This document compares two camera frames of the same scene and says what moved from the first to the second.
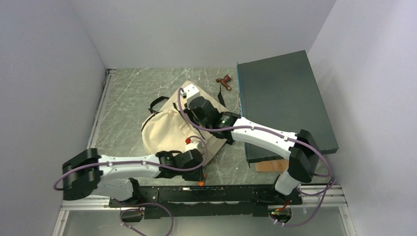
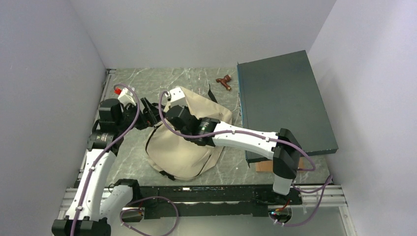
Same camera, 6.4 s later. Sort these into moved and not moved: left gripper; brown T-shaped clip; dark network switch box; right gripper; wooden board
Moved: right gripper; left gripper
Not moved: brown T-shaped clip; wooden board; dark network switch box
